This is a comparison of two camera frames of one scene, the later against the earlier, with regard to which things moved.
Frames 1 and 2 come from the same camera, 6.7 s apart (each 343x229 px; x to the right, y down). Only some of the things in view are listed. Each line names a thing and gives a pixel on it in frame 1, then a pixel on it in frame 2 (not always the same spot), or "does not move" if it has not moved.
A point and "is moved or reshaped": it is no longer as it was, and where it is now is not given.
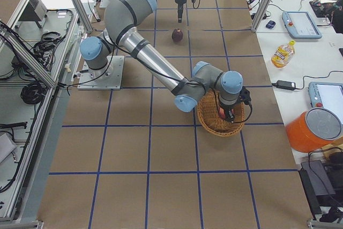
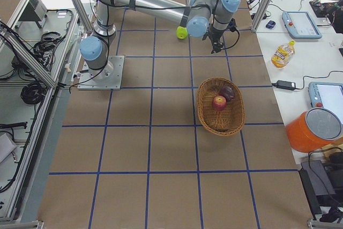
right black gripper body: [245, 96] → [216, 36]
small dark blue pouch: [270, 24] does not move
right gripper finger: [230, 115] → [217, 46]
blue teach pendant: [327, 95] does not move
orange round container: [312, 129] does not move
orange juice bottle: [283, 54] does not move
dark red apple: [177, 35] is moved or reshaped
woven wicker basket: [209, 118] does not move
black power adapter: [285, 85] does not move
